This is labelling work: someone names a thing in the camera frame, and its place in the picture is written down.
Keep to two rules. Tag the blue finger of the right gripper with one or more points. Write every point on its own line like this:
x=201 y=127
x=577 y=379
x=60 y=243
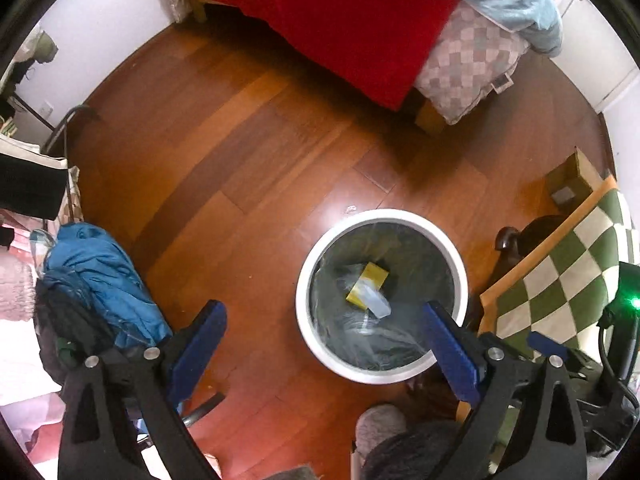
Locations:
x=544 y=347

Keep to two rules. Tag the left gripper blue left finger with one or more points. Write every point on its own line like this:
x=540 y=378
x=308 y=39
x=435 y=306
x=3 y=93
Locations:
x=186 y=354

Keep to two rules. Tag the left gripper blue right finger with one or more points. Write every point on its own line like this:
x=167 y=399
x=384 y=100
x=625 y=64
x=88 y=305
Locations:
x=458 y=353

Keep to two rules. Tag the white round trash bin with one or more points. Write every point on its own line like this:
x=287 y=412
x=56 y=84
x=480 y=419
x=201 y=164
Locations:
x=422 y=264

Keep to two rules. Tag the green white checkered tablecloth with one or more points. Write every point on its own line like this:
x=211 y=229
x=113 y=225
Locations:
x=561 y=288

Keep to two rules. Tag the blue jacket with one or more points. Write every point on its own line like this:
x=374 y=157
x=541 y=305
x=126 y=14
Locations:
x=89 y=265

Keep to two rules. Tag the pink slipper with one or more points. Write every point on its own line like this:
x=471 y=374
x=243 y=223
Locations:
x=376 y=425

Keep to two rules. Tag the flat cardboard box on floor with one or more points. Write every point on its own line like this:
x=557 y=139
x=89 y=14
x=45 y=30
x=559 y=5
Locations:
x=572 y=182

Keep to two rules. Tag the checkered pink mattress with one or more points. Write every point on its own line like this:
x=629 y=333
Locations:
x=472 y=57

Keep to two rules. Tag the red bed sheet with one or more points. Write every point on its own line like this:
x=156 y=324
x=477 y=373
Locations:
x=378 y=46

